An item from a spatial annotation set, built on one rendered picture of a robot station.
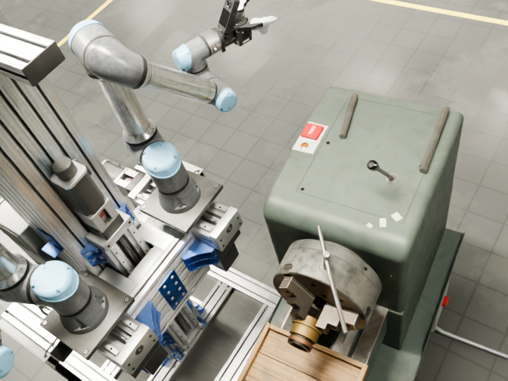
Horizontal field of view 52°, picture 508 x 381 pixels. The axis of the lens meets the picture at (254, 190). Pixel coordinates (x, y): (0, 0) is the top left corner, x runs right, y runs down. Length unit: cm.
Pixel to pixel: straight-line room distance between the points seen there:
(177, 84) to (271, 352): 92
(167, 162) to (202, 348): 120
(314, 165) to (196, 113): 229
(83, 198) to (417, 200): 98
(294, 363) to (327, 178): 61
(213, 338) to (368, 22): 280
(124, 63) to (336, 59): 278
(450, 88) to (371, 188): 224
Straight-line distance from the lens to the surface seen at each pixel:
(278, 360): 180
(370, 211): 159
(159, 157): 170
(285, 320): 187
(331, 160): 172
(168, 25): 491
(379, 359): 215
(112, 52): 147
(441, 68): 396
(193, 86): 160
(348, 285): 152
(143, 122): 174
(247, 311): 265
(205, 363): 260
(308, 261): 154
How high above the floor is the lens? 257
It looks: 51 degrees down
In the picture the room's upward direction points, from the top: 18 degrees counter-clockwise
